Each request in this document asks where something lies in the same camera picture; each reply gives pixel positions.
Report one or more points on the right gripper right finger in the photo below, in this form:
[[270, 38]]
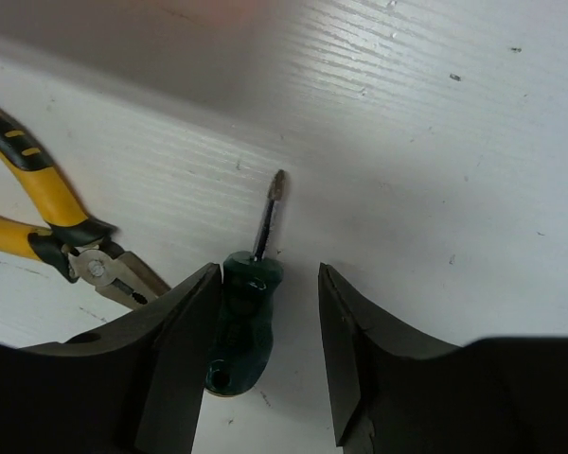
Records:
[[395, 389]]

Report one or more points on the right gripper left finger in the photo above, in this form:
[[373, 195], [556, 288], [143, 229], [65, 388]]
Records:
[[134, 385]]

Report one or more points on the green orange screwdriver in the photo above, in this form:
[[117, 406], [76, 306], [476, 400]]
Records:
[[244, 336]]

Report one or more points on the yellow pliers right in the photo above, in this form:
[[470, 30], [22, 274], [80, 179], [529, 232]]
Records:
[[77, 245]]

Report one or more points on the pink plastic toolbox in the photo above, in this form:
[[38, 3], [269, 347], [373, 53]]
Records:
[[213, 53]]

